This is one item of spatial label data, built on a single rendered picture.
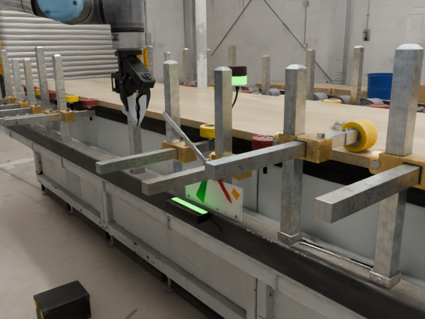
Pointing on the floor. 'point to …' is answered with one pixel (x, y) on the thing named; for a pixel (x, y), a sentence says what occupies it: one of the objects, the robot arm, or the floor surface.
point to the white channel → (201, 43)
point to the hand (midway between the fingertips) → (137, 122)
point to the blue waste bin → (379, 85)
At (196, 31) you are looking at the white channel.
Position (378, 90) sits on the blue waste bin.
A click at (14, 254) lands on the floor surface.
